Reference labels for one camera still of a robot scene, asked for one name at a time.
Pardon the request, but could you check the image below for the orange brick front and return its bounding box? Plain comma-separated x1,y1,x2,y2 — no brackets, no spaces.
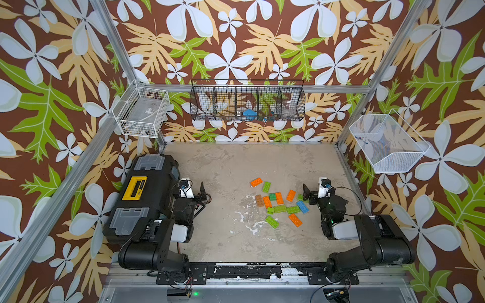
289,213,303,227

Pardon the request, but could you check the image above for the lime brick front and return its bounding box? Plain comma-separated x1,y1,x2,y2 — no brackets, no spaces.
265,215,279,229

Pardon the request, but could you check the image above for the tan brick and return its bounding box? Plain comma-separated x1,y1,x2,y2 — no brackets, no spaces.
255,194,265,207

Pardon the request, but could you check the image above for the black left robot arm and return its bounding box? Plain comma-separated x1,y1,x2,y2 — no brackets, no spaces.
118,184,212,284

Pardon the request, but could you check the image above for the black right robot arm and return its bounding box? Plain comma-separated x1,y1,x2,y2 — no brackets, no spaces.
303,178,416,283

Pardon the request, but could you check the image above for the blue brick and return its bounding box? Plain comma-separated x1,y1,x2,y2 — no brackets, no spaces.
296,201,309,213

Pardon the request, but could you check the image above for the orange brick beside green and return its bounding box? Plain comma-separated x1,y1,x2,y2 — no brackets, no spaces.
275,193,285,205

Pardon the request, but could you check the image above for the black yellow toolbox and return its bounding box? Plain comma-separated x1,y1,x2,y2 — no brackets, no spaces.
103,154,180,244

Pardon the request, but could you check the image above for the lime brick upside down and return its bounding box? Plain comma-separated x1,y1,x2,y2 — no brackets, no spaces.
262,181,271,193

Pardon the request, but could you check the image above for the white mesh basket right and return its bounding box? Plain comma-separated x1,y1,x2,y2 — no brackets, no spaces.
349,110,431,174

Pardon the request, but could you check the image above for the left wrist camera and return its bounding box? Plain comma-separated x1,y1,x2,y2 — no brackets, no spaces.
179,178,194,199

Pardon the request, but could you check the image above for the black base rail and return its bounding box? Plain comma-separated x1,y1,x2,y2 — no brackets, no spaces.
156,262,360,285

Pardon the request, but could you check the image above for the black wire basket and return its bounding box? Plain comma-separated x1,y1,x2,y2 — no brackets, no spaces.
189,79,306,122

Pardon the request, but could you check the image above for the white wire basket left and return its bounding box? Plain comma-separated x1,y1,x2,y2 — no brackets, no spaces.
114,85,171,138

